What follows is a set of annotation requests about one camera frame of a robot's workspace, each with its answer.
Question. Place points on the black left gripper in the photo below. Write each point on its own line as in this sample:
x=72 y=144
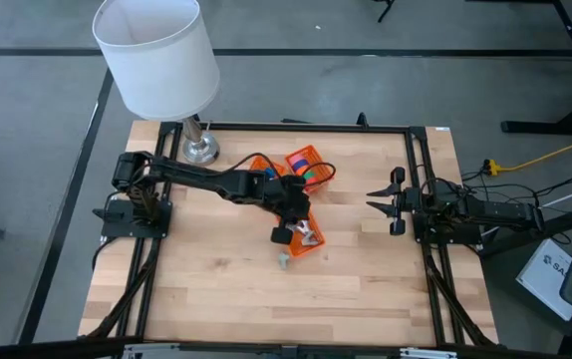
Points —
x=291 y=199

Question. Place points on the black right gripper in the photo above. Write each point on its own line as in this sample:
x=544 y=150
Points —
x=408 y=202

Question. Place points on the red tape roll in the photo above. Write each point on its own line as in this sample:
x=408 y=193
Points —
x=312 y=182

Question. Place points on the green tape roll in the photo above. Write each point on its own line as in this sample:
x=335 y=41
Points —
x=309 y=175

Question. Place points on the light blue staple remover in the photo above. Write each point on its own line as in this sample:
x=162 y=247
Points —
x=300 y=228

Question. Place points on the orange tape roll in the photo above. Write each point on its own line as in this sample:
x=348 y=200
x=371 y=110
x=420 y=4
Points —
x=304 y=169

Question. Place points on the blue mini stapler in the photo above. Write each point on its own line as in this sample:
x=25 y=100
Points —
x=269 y=173

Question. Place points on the blue tape roll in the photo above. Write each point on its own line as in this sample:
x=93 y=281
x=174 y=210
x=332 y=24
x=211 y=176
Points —
x=300 y=164

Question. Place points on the pink tape roll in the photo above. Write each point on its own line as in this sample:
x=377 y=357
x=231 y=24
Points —
x=297 y=158

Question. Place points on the orange plastic mesh basket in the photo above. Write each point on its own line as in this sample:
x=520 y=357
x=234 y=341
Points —
x=316 y=155
x=257 y=163
x=298 y=249

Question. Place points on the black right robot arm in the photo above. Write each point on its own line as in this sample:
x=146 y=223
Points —
x=495 y=213

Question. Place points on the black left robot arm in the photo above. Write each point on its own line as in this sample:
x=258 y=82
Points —
x=191 y=174

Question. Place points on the white printed box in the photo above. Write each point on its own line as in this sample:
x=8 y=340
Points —
x=545 y=279

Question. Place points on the black desk foot bar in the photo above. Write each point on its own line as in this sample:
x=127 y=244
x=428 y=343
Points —
x=565 y=224

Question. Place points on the black stand leg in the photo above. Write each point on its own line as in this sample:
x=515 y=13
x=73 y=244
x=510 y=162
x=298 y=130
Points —
x=384 y=12

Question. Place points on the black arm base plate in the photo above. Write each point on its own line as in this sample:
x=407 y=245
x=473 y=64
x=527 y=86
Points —
x=116 y=227
x=445 y=238

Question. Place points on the black frame crossbeam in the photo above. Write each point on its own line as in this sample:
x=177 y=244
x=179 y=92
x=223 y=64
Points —
x=266 y=352

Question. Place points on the black desk frame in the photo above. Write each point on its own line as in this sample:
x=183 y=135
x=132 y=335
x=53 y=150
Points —
x=530 y=127

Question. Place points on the silver frame bracket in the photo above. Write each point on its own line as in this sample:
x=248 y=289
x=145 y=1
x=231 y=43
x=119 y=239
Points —
x=151 y=351
x=428 y=353

